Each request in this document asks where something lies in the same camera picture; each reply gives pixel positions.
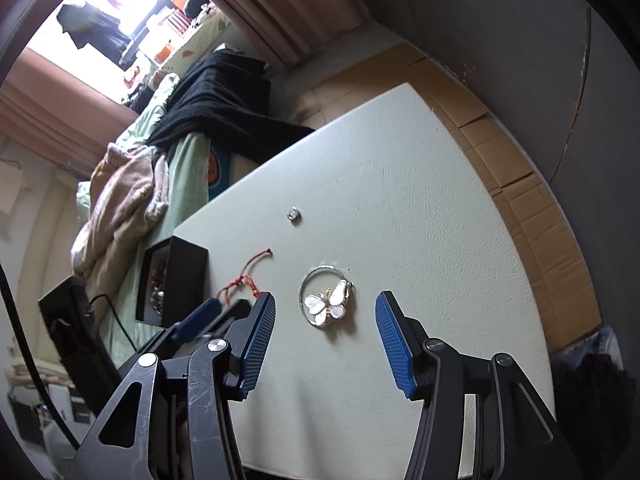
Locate black knitted blanket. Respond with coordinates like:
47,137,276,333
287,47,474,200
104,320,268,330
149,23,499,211
145,50,316,166

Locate black hanging clothing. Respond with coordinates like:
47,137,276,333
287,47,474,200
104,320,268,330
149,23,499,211
55,2,131,51

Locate pink curtain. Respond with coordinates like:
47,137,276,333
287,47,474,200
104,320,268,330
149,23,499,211
0,47,138,178
180,0,391,66

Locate pink fleece blanket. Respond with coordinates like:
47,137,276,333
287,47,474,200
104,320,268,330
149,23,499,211
70,142,173,286

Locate dark cloth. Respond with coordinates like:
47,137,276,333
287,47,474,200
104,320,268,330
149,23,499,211
552,327,636,461

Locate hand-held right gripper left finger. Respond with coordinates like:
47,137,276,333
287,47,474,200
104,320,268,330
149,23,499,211
42,290,277,480

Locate bed with green sheet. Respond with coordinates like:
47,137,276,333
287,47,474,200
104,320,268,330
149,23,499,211
15,72,261,361

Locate green floral quilt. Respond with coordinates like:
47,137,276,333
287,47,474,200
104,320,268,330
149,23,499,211
117,72,181,148

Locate silver butterfly bangle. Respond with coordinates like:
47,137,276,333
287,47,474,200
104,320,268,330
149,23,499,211
299,265,357,330

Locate red string bracelet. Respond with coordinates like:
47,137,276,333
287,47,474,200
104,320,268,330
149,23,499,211
215,247,273,308

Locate dark grey wardrobe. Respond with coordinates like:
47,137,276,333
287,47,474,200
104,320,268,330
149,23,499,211
370,0,640,341

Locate floral window seat cushion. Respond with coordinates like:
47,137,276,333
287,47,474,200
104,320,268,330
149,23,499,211
160,10,236,73

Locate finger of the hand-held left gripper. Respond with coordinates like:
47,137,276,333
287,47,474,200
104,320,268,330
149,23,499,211
167,298,222,343
200,298,256,341

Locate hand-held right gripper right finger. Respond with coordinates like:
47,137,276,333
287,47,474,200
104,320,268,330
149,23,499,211
375,290,586,480

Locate black jewelry box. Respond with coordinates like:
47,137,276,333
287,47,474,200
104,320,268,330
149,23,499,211
135,235,210,328

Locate cardboard floor sheets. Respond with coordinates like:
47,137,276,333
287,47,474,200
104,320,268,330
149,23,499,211
310,42,603,356

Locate white cloth on wall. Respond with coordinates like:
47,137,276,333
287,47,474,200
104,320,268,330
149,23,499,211
0,160,31,216

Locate thin black cable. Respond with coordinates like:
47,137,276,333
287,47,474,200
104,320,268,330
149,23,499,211
87,294,138,351

